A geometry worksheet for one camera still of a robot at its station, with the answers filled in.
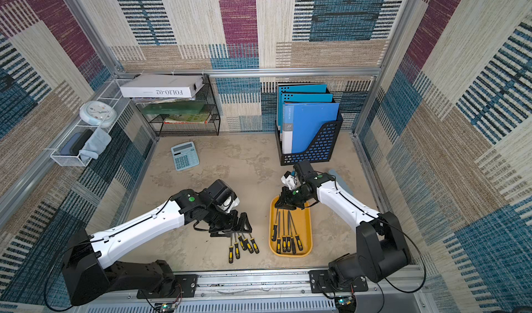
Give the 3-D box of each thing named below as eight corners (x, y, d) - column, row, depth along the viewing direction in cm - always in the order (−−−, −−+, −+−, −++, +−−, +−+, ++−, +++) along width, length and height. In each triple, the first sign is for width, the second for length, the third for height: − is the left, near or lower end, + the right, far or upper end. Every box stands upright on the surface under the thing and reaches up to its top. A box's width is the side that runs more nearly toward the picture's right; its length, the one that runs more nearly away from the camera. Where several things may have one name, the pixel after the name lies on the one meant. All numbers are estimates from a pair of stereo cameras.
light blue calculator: (176, 172, 107) (173, 168, 104) (173, 151, 116) (170, 146, 113) (199, 165, 110) (197, 160, 107) (194, 145, 119) (193, 140, 116)
